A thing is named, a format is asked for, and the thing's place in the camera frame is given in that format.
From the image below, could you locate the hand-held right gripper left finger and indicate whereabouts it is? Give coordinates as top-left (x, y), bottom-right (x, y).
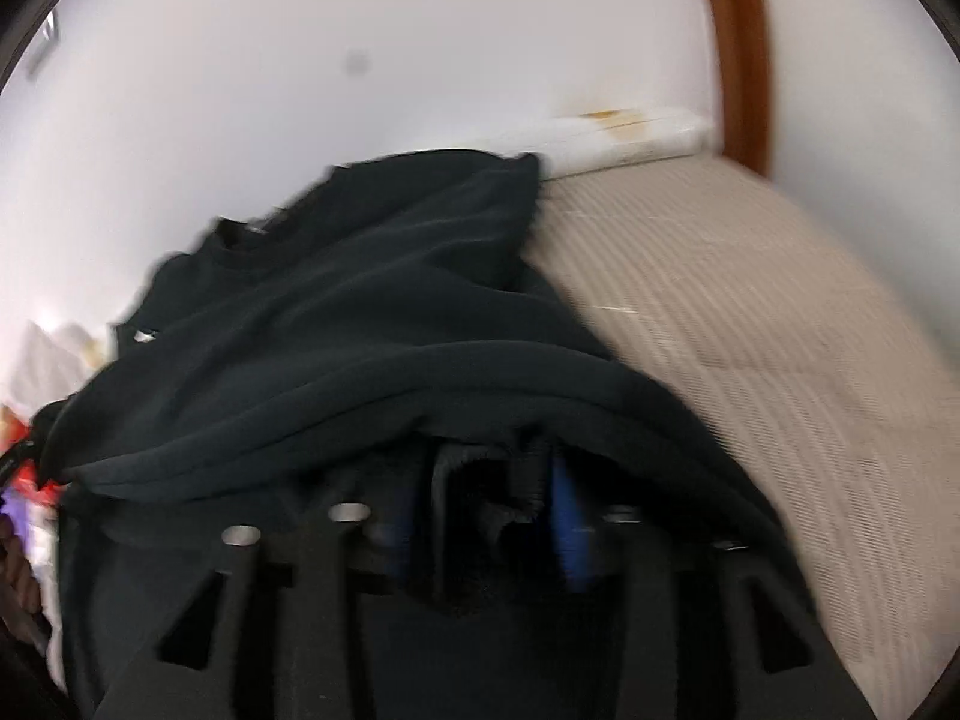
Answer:
top-left (112, 465), bottom-right (422, 720)

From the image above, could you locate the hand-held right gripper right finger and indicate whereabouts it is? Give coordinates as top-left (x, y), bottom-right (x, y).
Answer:
top-left (550, 457), bottom-right (878, 720)

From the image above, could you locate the black sweatshirt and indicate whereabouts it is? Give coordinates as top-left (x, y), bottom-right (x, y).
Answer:
top-left (34, 150), bottom-right (826, 720)

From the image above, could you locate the person's left hand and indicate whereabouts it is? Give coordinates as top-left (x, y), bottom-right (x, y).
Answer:
top-left (0, 519), bottom-right (47, 646)

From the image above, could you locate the striped bed mattress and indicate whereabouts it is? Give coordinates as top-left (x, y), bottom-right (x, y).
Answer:
top-left (525, 154), bottom-right (960, 720)

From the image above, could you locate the red paper shopping bag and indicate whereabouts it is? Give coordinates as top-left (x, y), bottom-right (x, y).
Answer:
top-left (0, 405), bottom-right (65, 507)

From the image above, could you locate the purple cloth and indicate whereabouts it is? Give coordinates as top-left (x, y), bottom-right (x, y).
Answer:
top-left (0, 491), bottom-right (32, 545)

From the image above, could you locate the white pillow with yellow print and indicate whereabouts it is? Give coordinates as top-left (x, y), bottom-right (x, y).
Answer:
top-left (480, 109), bottom-right (712, 182)

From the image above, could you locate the brown wooden door frame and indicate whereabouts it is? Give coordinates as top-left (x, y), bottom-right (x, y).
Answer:
top-left (694, 0), bottom-right (774, 178)

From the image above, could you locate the white wall light switch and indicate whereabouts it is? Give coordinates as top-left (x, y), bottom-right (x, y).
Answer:
top-left (28, 11), bottom-right (62, 77)

